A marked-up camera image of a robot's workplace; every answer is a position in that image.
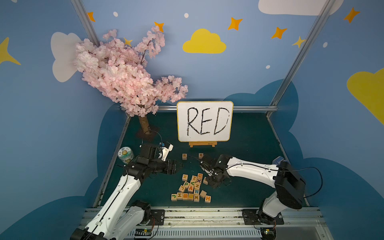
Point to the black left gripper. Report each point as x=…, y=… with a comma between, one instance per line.
x=168, y=166

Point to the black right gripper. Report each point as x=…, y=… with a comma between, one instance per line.
x=212, y=168

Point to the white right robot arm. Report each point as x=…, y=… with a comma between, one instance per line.
x=288, y=184

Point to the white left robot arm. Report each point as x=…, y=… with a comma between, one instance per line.
x=111, y=222

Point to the wooden letter block h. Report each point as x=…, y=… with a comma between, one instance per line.
x=185, y=177
x=208, y=199

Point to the wooden letter block H upper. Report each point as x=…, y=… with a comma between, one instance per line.
x=185, y=177

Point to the wooden letter block A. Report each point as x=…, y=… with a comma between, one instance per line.
x=191, y=189

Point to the wooden letter block P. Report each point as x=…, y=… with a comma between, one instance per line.
x=186, y=184

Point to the wooden letter block M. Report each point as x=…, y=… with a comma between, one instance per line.
x=196, y=198

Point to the wooden letter block J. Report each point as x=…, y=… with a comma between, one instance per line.
x=174, y=197

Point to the wooden easel stand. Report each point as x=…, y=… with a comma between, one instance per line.
x=212, y=144

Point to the yellow framed whiteboard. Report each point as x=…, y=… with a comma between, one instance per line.
x=208, y=121

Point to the pink cherry blossom tree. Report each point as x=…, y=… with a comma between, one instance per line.
x=119, y=72

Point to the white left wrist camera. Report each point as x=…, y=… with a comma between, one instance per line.
x=166, y=148

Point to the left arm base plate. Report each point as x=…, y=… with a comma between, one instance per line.
x=155, y=217

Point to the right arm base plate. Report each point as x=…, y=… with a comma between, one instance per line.
x=256, y=217

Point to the aluminium mounting rail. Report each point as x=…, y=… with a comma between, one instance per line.
x=226, y=223

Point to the aluminium frame post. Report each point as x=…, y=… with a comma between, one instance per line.
x=319, y=23

